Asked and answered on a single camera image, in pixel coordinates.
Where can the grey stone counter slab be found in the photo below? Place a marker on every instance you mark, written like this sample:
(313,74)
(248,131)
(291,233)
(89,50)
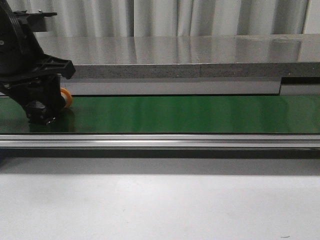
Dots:
(285,64)

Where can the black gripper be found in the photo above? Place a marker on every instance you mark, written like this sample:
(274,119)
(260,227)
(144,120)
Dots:
(22,60)

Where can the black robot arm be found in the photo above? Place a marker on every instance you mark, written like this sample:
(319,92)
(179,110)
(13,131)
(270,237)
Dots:
(28,75)

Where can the aluminium conveyor frame rail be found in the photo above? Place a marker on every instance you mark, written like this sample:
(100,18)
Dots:
(43,140)

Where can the grey pleated curtain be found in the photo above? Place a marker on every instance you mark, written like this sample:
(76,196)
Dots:
(165,18)

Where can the green conveyor belt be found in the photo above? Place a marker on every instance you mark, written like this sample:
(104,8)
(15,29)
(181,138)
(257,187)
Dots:
(174,114)

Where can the yellow push button switch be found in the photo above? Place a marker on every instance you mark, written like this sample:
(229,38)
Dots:
(67,96)

